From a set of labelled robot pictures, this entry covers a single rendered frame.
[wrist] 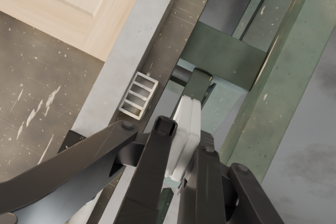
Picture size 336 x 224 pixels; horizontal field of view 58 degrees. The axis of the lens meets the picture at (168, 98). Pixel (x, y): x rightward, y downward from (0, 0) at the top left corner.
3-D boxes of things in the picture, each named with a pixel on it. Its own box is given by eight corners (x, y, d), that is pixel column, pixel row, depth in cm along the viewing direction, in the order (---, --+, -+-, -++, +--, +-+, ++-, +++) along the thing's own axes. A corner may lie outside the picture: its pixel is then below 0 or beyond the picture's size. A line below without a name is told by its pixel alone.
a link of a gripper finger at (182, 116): (168, 179, 17) (156, 174, 17) (178, 131, 24) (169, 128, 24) (188, 134, 16) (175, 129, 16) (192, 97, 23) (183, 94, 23)
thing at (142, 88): (159, 83, 52) (158, 81, 49) (141, 120, 52) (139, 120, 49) (139, 73, 52) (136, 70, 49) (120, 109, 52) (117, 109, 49)
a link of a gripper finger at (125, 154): (157, 180, 15) (102, 159, 15) (168, 139, 20) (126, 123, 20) (167, 156, 15) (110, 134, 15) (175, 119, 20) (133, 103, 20)
